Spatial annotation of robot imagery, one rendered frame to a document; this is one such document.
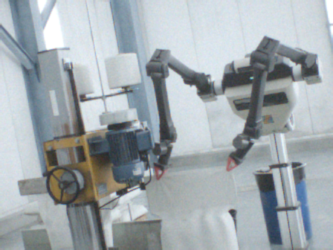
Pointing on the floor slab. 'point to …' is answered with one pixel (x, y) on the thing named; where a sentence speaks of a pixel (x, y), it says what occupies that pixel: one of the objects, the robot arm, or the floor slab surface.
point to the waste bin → (269, 199)
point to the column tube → (66, 129)
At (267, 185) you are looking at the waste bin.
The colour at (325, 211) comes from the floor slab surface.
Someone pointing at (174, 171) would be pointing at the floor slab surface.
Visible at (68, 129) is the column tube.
